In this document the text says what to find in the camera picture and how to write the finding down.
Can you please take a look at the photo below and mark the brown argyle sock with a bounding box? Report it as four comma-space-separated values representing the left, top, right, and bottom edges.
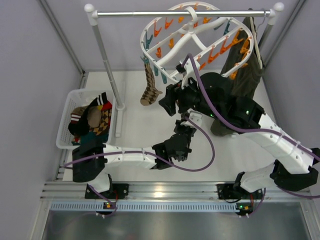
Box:
140, 63, 163, 106
90, 109, 112, 136

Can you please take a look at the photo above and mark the white clip hanger frame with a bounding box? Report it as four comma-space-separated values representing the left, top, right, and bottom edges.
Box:
140, 1, 254, 83

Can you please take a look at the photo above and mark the black striped sock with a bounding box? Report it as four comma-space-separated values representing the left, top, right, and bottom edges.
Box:
68, 92, 108, 137

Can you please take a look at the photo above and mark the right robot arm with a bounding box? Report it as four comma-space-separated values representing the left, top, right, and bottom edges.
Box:
159, 72, 320, 193

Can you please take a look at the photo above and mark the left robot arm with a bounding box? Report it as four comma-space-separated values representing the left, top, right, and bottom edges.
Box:
71, 120, 196, 193

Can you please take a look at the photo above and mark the wooden clothes hanger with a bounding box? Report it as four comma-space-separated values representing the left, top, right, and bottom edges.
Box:
249, 17, 263, 70

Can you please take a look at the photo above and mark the olive green garment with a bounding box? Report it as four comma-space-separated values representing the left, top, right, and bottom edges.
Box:
209, 17, 265, 137

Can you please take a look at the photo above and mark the red sock in basket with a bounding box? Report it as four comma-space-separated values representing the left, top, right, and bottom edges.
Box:
101, 101, 113, 112

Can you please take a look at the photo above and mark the dark teal sock in basket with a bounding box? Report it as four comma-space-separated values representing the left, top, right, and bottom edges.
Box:
80, 131, 109, 145

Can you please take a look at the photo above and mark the white laundry basket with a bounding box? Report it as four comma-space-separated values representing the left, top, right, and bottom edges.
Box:
56, 88, 118, 150

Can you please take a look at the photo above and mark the white clothes rack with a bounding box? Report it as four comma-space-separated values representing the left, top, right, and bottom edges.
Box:
83, 2, 285, 138

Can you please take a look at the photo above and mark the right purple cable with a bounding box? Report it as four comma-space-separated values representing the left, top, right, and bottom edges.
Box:
182, 53, 320, 218

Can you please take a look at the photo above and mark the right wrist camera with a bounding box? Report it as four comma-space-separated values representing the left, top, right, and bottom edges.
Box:
176, 58, 196, 89

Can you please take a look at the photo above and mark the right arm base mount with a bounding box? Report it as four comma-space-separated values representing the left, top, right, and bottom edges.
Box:
216, 183, 239, 200

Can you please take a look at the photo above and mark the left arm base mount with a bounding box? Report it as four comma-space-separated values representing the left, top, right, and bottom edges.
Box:
84, 183, 129, 200

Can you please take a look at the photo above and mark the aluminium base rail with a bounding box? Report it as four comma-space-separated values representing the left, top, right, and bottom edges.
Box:
40, 181, 304, 216

